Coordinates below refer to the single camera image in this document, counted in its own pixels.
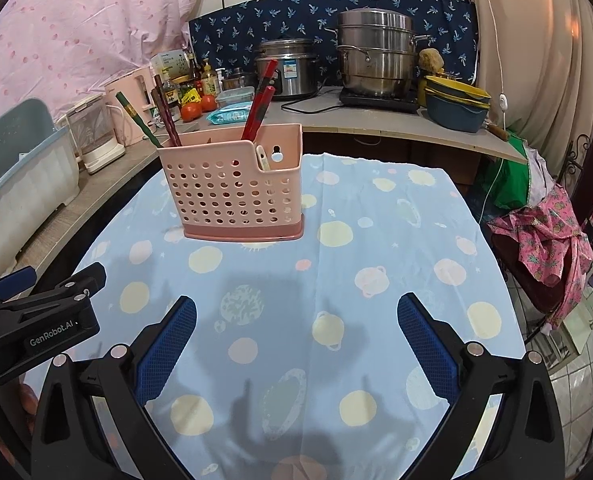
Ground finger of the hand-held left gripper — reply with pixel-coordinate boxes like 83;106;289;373
6;261;108;321
0;266;38;306

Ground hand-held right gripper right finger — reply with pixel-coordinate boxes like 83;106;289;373
397;292;565;480

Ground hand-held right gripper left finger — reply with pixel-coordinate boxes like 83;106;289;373
29;295;198;480

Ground pink perforated utensil holder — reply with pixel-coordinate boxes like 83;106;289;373
156;123;306;241

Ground green chopstick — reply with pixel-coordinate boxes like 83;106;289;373
115;91;163;150

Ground dark brown chopstick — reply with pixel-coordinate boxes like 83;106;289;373
152;74;183;148
149;89;177;148

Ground red chopstick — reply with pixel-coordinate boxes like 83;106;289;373
246;86;276;142

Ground red chopsticks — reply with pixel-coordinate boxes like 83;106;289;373
240;59;279;140

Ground light blue dish drainer box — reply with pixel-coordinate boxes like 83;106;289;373
0;99;82;273

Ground blue planet print tablecloth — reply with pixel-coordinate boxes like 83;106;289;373
24;152;527;480

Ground pink floral cloth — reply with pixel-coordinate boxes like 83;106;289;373
491;185;593;331

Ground green cloth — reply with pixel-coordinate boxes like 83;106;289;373
477;130;532;211

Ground pink electric kettle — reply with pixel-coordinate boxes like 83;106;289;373
105;67;160;147

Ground blue wet wipes pack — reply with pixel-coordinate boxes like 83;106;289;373
206;104;253;126

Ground black induction cooker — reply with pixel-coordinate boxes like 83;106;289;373
339;87;421;114

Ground clear food container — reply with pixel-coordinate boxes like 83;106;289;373
216;86;255;108

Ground small steel pot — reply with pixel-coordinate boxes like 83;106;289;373
221;72;257;92

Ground pink dotted bedsheet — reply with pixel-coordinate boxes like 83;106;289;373
0;0;257;126

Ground brown loofah sponge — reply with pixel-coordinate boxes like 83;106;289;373
417;49;446;78

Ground stainless steel steamer pot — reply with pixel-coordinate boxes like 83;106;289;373
329;9;432;98

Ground stainless steel rice cooker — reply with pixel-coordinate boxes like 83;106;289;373
255;38;321;101

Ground beige curtain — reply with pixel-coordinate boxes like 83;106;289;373
429;0;593;181

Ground navy leaf print cloth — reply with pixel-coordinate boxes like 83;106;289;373
189;0;480;91

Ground white cord with switch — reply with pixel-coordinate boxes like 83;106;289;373
475;0;508;128

